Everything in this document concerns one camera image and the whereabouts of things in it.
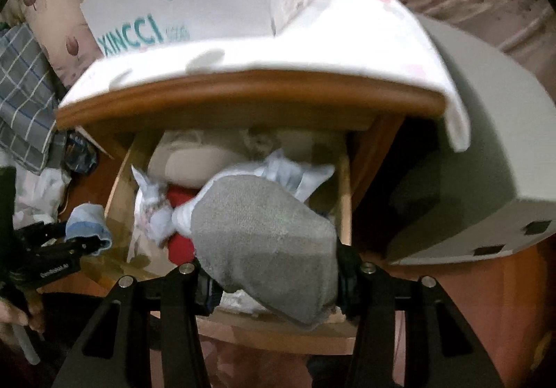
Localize dark patterned packet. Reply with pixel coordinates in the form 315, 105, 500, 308
65, 132, 98, 174

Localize red underwear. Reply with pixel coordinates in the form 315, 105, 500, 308
165, 186, 205, 265

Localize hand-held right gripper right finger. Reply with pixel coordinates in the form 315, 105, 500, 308
334, 242, 505, 388

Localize white green floral cloth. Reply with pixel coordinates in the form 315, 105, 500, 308
13, 166, 72, 228

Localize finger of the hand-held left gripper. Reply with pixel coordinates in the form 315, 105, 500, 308
41, 238, 113, 259
17, 221, 59, 243

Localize wooden nightstand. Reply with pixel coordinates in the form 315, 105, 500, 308
56, 67, 450, 341

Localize blue-grey socks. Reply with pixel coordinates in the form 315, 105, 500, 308
65, 203, 114, 256

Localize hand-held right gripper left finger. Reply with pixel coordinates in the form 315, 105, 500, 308
52, 260, 224, 388

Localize white printed cloth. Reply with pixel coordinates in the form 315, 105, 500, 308
58, 0, 472, 153

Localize white floral underwear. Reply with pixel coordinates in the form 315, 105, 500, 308
130, 166, 179, 250

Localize person's left hand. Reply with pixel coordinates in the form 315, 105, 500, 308
0, 289, 46, 332

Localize dotted beige socks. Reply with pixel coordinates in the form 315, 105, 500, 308
148, 140, 257, 189

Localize blue plaid cloth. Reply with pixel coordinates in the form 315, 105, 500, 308
0, 23, 66, 174

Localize white ribbed underwear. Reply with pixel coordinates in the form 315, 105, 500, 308
204, 151, 335, 202

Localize grey sock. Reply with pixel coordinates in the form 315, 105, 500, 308
191, 175, 342, 325

